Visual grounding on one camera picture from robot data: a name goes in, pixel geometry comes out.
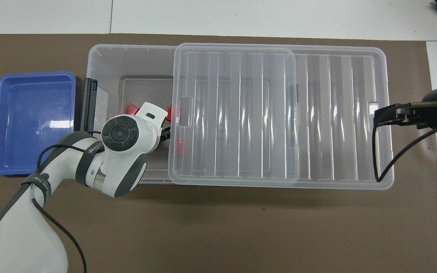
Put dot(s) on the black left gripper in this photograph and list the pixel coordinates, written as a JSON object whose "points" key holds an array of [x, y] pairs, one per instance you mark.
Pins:
{"points": [[165, 133]]}

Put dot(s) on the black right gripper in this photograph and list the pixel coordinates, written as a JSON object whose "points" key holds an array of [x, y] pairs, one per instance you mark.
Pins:
{"points": [[433, 113]]}

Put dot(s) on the clear ribbed plastic box lid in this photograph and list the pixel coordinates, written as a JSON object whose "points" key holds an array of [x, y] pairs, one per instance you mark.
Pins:
{"points": [[336, 113]]}

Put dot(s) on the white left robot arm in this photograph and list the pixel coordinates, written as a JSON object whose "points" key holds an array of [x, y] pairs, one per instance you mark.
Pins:
{"points": [[21, 235]]}

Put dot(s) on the red block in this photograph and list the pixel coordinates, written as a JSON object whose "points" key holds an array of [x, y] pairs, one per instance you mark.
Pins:
{"points": [[170, 113], [131, 109], [179, 147]]}

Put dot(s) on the clear plastic storage box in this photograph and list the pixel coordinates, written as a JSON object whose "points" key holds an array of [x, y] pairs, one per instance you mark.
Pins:
{"points": [[135, 60]]}

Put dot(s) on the blue plastic tray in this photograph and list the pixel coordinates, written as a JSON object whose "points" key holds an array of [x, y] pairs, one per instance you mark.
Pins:
{"points": [[25, 113]]}

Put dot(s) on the brown paper table mat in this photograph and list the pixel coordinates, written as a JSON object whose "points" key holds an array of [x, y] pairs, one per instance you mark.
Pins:
{"points": [[218, 227]]}

